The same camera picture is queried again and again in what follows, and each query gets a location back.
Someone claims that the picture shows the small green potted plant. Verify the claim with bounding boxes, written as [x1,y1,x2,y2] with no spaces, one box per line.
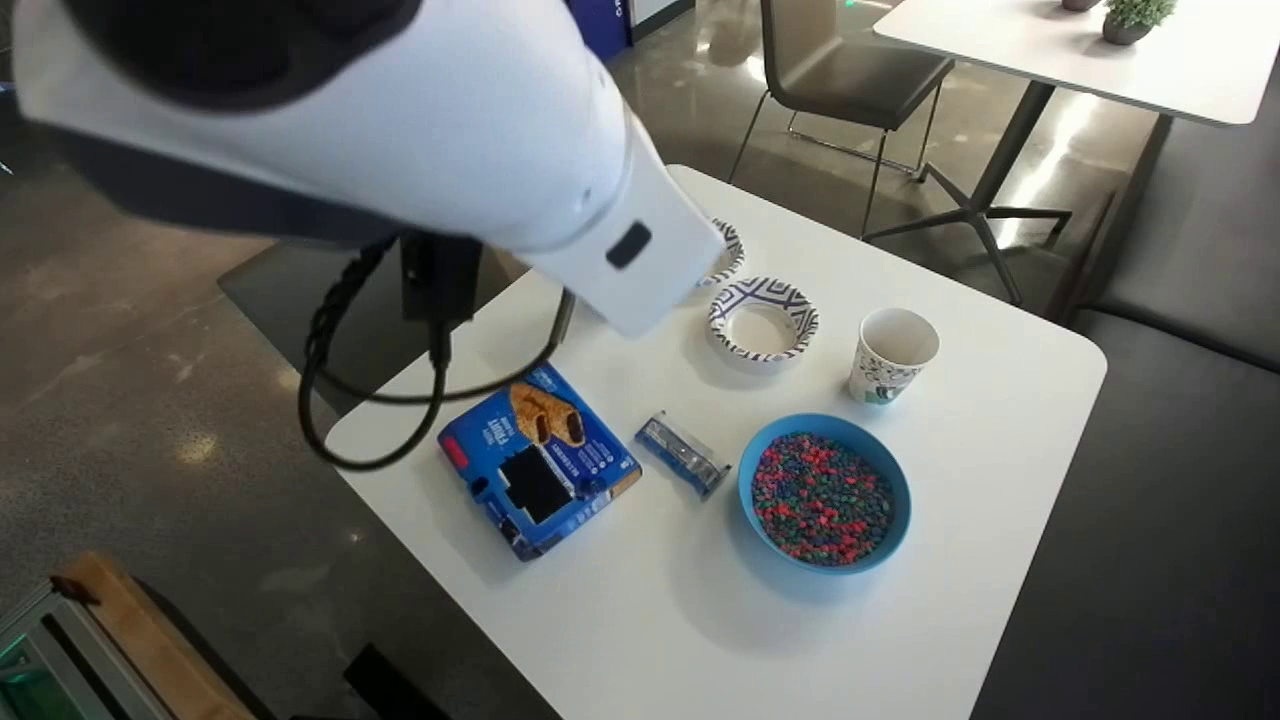
[1099,0,1178,54]

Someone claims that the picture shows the black table base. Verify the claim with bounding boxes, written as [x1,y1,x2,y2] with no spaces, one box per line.
[339,646,455,720]

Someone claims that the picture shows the multicoloured beads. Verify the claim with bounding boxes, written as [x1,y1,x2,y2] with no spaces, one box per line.
[750,431,898,567]

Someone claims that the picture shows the black upholstered bench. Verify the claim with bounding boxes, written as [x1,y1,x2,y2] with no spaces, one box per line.
[972,76,1280,720]

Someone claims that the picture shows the blue patterned paper bowl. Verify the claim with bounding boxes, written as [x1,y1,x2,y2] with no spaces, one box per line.
[704,272,824,374]
[704,217,748,293]

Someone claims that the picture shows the patterned paper cup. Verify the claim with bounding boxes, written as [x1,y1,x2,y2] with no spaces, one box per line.
[839,303,945,409]

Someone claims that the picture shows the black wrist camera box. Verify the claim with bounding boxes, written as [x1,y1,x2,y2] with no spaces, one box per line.
[396,232,487,333]

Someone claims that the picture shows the dark chair with metal legs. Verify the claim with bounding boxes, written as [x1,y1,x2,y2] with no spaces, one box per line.
[729,0,960,241]

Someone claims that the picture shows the white side table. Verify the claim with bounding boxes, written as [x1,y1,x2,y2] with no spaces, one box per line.
[864,0,1280,326]

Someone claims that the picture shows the black camera cable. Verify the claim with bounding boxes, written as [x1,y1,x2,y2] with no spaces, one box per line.
[293,238,578,473]

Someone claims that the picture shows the blue snack bar box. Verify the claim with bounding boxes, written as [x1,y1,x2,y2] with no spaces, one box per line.
[437,358,646,564]

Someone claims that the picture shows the black cabinet with blue panel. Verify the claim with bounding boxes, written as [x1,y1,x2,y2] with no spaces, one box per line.
[564,0,696,63]

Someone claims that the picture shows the grey chair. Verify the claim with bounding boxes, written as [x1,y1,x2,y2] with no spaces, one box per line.
[214,238,531,418]

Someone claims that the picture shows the green metal frame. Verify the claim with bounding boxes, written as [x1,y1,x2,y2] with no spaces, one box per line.
[0,577,122,720]

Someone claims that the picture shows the blue snack bar wrapper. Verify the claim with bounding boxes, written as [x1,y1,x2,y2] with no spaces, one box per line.
[630,409,737,505]

